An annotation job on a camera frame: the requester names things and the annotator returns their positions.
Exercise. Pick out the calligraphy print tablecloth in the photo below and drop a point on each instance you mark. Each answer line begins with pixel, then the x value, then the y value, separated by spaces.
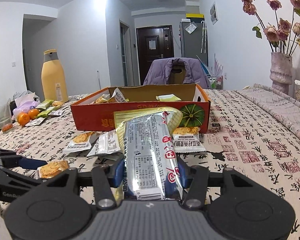
pixel 241 136

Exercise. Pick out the purple tissue pack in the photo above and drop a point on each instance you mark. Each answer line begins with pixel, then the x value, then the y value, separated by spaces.
pixel 25 103

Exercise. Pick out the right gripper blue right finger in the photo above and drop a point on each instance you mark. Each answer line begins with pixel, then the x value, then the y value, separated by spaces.
pixel 184 173

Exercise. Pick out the grey refrigerator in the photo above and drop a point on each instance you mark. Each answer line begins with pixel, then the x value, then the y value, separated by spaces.
pixel 193 38

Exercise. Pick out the pink ceramic vase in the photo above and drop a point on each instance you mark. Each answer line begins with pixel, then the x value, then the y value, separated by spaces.
pixel 281 71

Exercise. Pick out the green snack packet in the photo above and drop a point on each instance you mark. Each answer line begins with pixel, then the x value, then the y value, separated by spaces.
pixel 168 98

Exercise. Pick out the dried pink roses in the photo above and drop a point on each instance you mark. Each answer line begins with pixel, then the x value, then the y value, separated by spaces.
pixel 283 36

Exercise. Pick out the purple jacket on chair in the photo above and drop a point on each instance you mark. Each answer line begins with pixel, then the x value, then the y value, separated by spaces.
pixel 160 69

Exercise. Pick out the silver yellow long snack bag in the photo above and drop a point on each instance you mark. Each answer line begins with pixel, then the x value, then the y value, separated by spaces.
pixel 151 167

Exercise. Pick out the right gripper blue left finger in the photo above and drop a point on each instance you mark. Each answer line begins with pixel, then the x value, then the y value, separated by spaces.
pixel 117 172

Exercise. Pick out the orange tangerine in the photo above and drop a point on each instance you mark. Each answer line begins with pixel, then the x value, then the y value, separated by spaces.
pixel 33 113
pixel 23 119

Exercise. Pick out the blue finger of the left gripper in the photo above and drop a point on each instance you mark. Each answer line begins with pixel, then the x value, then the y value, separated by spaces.
pixel 31 164

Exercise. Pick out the yellow thermos bottle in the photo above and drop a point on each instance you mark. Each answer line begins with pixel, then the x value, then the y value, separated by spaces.
pixel 53 78

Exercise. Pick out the clear plastic cup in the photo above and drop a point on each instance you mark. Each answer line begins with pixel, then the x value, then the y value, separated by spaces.
pixel 6 123

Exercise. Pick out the green packet near tangerines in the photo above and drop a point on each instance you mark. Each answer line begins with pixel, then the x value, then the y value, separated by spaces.
pixel 44 105

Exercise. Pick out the oat crisp packet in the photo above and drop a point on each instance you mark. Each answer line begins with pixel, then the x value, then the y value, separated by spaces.
pixel 52 169

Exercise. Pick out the dark entrance door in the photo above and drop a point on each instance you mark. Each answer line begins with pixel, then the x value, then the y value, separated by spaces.
pixel 153 43

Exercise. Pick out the white grey snack packet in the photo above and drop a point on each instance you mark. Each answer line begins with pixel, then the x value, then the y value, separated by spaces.
pixel 106 144

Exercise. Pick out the wooden chair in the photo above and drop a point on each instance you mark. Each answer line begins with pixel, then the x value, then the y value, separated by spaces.
pixel 177 74

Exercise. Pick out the pumpkin seed crisp packet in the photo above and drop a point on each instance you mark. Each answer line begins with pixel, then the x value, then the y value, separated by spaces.
pixel 186 140

